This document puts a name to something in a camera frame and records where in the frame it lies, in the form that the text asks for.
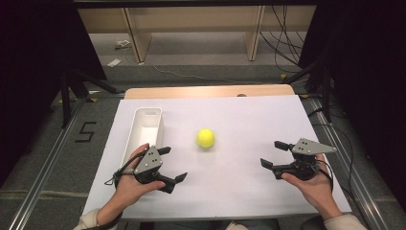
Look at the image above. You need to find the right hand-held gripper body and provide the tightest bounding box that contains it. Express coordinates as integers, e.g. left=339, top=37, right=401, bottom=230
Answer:
left=288, top=137, right=338, bottom=182

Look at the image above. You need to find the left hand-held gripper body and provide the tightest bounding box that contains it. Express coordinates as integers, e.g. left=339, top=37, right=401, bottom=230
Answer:
left=133, top=145, right=167, bottom=185

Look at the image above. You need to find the white plastic bin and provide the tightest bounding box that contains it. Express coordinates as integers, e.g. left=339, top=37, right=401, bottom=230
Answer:
left=120, top=106, right=166, bottom=169

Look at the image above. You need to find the yellow tennis ball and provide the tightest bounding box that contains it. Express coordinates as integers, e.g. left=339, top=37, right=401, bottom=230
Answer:
left=195, top=127, right=215, bottom=149

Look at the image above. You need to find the person's left hand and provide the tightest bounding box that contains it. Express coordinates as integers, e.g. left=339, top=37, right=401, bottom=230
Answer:
left=111, top=143, right=167, bottom=212

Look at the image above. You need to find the person's right hand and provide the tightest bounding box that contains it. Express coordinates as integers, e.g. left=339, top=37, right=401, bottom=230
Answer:
left=281, top=153, right=343, bottom=221

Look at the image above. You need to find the white board sheet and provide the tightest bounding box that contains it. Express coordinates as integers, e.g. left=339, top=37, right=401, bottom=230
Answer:
left=81, top=94, right=352, bottom=221

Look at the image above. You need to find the black tripod stand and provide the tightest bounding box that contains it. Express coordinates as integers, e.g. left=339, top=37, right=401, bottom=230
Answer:
left=59, top=68, right=124, bottom=129
left=282, top=54, right=333, bottom=125

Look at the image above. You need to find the black curtain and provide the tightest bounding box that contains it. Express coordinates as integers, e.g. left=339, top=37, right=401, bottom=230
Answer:
left=0, top=0, right=108, bottom=188
left=298, top=0, right=406, bottom=204

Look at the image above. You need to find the white paper scrap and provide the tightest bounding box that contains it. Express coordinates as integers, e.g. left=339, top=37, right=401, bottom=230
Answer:
left=107, top=57, right=124, bottom=68

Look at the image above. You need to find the small clutter on floor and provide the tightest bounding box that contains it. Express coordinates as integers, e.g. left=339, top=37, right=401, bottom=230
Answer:
left=114, top=38, right=133, bottom=51

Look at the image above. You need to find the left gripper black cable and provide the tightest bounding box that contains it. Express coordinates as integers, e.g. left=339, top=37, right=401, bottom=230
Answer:
left=90, top=149, right=151, bottom=230

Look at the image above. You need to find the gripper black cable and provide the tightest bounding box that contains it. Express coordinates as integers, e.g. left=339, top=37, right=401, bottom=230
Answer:
left=317, top=158, right=335, bottom=193
left=90, top=149, right=151, bottom=230

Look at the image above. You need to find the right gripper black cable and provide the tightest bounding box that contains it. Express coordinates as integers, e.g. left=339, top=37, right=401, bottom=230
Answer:
left=317, top=158, right=335, bottom=193

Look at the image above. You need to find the thin black floor cable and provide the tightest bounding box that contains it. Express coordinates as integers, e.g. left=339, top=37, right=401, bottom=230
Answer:
left=307, top=106, right=372, bottom=228

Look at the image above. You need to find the aluminium floor rail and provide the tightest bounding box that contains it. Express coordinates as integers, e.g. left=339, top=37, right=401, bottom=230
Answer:
left=8, top=95, right=88, bottom=230
left=305, top=95, right=390, bottom=230

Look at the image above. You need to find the white floor cable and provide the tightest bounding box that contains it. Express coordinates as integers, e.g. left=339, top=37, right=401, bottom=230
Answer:
left=153, top=64, right=263, bottom=85

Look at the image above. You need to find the bundle of black hanging cables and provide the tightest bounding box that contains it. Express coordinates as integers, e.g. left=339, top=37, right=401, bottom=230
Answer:
left=259, top=5, right=307, bottom=75

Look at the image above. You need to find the light wooden desk frame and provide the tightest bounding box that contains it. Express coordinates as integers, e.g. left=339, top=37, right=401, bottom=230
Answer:
left=77, top=5, right=318, bottom=64

